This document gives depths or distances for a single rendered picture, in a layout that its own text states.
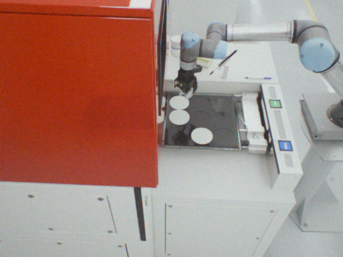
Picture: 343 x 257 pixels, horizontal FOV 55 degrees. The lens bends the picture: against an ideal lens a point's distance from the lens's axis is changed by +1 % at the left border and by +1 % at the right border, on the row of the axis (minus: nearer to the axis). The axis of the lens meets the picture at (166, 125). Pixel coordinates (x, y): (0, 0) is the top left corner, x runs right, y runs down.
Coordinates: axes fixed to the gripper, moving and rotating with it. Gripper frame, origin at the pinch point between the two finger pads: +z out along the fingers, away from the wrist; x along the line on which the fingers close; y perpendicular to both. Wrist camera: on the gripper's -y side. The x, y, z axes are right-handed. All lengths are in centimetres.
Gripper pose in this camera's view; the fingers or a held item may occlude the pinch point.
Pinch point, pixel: (188, 96)
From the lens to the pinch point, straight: 161.6
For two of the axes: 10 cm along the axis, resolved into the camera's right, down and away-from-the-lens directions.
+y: -5.9, 6.1, -5.3
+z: 0.0, 6.6, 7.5
